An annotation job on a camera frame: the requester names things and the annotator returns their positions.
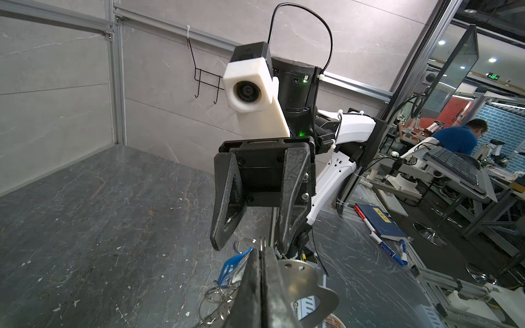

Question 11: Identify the black monitor screen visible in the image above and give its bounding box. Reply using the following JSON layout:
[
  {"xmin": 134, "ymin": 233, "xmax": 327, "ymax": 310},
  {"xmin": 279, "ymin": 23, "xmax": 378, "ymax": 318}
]
[{"xmin": 410, "ymin": 25, "xmax": 480, "ymax": 119}]

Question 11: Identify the black keyboard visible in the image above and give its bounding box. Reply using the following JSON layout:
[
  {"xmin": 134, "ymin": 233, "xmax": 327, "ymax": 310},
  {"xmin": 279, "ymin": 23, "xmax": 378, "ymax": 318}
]
[{"xmin": 423, "ymin": 147, "xmax": 481, "ymax": 186}]

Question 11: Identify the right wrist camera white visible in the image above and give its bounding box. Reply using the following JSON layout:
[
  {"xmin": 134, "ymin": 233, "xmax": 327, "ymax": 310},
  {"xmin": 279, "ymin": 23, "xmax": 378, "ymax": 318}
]
[{"xmin": 223, "ymin": 42, "xmax": 290, "ymax": 139}]

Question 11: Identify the red white blue pen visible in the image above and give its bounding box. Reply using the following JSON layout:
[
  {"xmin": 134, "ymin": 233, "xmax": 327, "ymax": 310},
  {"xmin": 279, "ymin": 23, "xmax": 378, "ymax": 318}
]
[{"xmin": 354, "ymin": 209, "xmax": 408, "ymax": 267}]

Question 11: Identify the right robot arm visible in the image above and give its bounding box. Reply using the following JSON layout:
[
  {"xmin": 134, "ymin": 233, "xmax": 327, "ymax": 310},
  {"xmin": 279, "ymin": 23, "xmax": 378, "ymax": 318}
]
[{"xmin": 210, "ymin": 57, "xmax": 380, "ymax": 258}]

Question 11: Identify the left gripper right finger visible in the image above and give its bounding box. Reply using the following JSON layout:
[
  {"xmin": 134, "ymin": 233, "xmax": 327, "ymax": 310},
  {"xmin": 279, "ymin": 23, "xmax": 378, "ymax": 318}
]
[{"xmin": 261, "ymin": 245, "xmax": 301, "ymax": 327}]

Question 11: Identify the silver key rings bunch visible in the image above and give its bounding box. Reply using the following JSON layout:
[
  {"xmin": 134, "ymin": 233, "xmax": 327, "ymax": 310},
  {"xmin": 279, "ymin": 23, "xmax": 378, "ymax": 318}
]
[{"xmin": 192, "ymin": 236, "xmax": 267, "ymax": 328}]

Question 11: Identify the blue key tag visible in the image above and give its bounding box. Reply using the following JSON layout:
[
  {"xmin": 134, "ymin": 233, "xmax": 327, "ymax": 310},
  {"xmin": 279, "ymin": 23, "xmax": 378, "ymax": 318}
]
[{"xmin": 216, "ymin": 247, "xmax": 253, "ymax": 288}]

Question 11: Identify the person in blue shirt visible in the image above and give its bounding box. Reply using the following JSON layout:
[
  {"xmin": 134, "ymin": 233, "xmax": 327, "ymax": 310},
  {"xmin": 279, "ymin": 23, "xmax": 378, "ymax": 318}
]
[{"xmin": 432, "ymin": 119, "xmax": 489, "ymax": 155}]

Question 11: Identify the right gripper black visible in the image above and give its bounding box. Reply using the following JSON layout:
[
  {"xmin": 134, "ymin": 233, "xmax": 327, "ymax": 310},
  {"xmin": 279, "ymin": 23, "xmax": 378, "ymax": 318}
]
[{"xmin": 210, "ymin": 137, "xmax": 316, "ymax": 255}]

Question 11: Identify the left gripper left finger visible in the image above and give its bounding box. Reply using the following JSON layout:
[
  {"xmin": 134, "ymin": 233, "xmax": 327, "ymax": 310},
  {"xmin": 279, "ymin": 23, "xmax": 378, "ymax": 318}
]
[{"xmin": 223, "ymin": 250, "xmax": 262, "ymax": 327}]

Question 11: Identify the blue notebook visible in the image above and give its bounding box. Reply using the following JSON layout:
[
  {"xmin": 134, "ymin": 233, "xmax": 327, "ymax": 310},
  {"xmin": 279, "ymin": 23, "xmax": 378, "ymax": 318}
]
[{"xmin": 354, "ymin": 204, "xmax": 409, "ymax": 241}]

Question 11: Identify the black wire hook rack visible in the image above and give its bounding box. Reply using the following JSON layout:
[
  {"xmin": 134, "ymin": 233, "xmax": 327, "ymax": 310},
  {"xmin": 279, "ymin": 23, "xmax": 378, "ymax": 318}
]
[{"xmin": 186, "ymin": 25, "xmax": 224, "ymax": 105}]

